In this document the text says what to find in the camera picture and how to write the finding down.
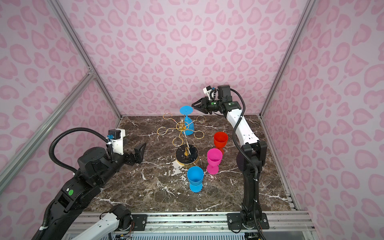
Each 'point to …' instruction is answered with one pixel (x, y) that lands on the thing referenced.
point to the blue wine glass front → (195, 175)
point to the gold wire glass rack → (187, 153)
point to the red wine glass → (220, 139)
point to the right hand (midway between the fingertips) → (195, 104)
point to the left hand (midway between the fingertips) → (135, 139)
